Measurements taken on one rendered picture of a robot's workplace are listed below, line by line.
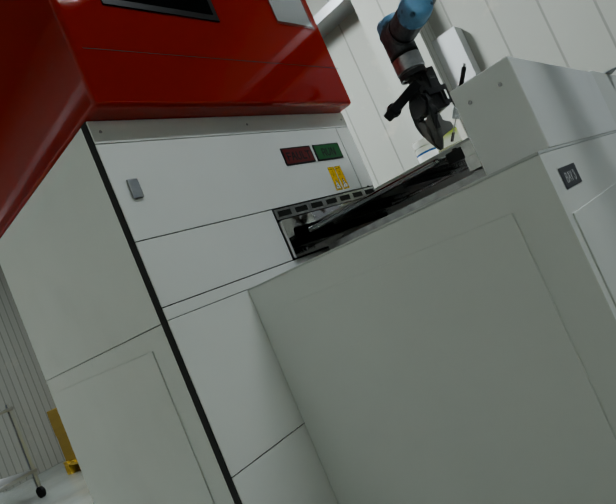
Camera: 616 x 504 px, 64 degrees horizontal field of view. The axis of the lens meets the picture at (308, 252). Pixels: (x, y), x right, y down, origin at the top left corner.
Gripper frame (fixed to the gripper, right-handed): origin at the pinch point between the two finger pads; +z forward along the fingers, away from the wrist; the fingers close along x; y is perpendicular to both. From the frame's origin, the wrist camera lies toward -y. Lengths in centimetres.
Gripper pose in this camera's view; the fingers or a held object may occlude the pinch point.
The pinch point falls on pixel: (437, 145)
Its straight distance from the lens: 133.3
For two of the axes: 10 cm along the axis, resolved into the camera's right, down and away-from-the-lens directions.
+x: -2.6, 1.7, 9.5
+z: 3.9, 9.2, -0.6
